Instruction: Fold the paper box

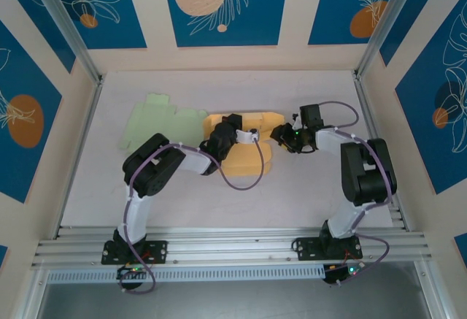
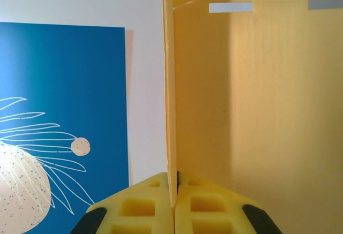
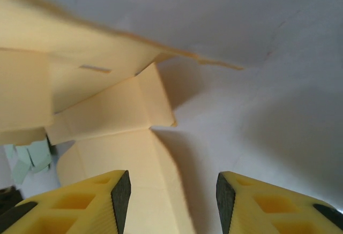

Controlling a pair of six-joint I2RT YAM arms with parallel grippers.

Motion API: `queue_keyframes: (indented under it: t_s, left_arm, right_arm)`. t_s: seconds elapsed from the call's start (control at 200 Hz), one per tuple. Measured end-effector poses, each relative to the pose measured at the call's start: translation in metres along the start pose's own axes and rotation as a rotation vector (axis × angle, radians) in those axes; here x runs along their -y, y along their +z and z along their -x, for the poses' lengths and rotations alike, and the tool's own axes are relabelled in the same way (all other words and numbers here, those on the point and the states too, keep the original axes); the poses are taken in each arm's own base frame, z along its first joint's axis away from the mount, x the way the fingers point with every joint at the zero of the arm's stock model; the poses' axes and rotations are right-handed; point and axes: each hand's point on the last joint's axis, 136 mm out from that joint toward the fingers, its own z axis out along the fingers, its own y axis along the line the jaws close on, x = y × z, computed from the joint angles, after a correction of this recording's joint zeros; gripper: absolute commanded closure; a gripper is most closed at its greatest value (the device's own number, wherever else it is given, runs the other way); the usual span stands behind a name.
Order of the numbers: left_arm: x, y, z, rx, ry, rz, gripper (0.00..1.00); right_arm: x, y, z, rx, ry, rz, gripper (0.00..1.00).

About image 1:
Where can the aluminium corner post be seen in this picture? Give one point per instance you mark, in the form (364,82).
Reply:
(62,16)
(394,12)

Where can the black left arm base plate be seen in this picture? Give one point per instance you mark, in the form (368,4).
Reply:
(160,251)

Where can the orange paper box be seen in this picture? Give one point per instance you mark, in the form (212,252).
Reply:
(244,162)

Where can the blue floral wall poster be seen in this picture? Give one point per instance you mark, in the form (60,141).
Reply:
(3,257)
(419,23)
(22,173)
(36,23)
(461,246)
(419,151)
(328,12)
(109,30)

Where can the black controller board green light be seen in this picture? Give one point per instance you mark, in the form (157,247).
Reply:
(127,271)
(335,273)

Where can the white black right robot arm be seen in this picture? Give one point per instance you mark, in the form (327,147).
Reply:
(368,173)

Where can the blue floral printed mat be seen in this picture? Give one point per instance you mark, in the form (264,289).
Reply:
(255,23)

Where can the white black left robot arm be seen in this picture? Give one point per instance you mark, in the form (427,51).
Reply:
(138,209)

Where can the aluminium mounting rail beam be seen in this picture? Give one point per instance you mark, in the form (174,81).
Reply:
(233,246)

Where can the light green paper box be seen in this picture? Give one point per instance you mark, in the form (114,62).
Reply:
(153,122)

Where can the aluminium lower frame post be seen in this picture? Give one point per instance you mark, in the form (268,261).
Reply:
(31,297)
(434,297)

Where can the grey metal panel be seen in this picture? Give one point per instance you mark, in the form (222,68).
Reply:
(233,300)

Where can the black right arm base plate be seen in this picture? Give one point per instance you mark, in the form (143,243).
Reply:
(304,249)

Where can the aluminium table side rail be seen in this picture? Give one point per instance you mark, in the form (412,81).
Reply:
(371,122)
(88,122)

